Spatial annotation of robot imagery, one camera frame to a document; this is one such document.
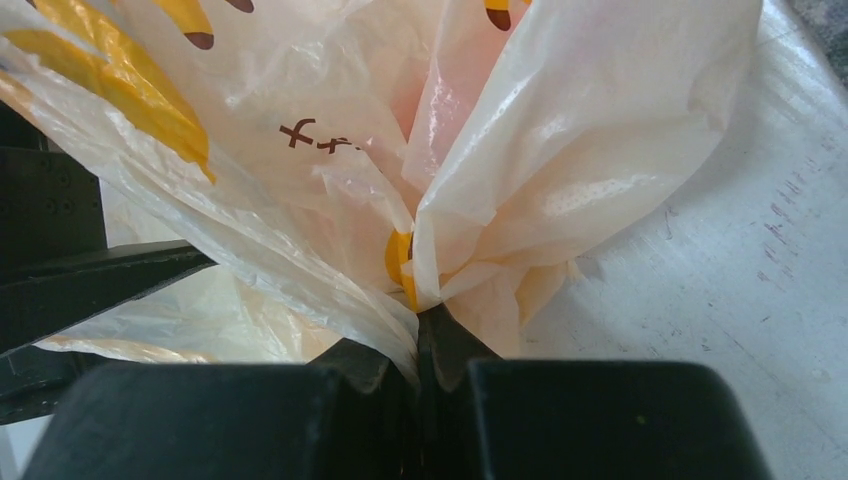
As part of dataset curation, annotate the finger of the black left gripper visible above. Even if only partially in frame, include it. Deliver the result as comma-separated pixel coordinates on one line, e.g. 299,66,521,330
1,241,216,356
1,346,112,426

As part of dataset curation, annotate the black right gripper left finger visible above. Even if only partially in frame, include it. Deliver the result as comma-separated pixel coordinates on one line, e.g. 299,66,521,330
24,339,408,479

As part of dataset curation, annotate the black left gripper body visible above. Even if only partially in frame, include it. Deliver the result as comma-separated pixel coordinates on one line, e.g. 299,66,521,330
1,104,107,273

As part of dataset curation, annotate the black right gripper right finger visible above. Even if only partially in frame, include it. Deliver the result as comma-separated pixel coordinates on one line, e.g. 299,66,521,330
418,306,771,479

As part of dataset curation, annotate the orange plastic grocery bag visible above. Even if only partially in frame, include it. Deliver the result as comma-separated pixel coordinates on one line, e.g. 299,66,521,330
1,1,762,378

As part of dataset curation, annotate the canvas tote bag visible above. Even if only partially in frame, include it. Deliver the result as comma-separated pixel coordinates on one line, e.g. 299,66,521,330
788,0,848,87

